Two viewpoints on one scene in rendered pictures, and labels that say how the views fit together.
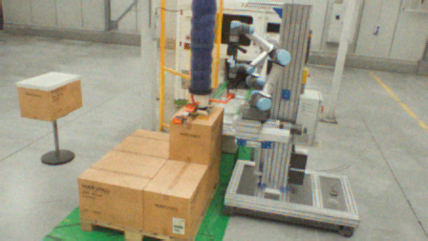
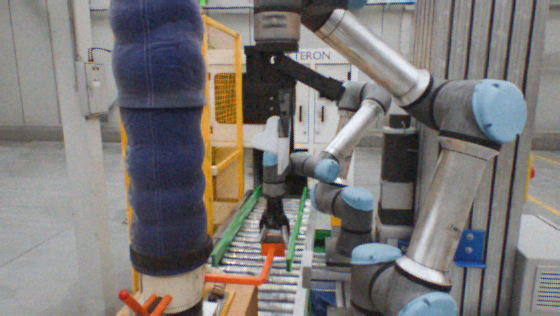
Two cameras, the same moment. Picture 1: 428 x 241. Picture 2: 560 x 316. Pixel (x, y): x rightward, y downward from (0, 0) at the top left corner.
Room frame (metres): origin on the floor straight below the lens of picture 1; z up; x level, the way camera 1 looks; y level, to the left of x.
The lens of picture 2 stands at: (2.23, -0.07, 1.66)
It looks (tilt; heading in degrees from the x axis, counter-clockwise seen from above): 11 degrees down; 356
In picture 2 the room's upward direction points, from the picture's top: straight up
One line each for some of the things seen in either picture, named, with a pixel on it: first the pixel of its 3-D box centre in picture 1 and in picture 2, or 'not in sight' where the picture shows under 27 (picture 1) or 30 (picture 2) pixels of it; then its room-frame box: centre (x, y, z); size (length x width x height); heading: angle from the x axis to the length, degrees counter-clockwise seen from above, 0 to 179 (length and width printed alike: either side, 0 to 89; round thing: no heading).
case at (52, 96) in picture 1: (52, 95); not in sight; (3.92, 1.94, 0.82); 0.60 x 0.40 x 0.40; 167
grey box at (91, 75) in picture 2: (156, 26); (93, 88); (4.58, 0.82, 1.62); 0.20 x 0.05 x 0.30; 168
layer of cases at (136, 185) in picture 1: (159, 175); not in sight; (3.06, 0.52, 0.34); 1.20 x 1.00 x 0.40; 168
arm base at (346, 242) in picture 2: not in sight; (355, 237); (3.56, -0.46, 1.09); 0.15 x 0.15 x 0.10
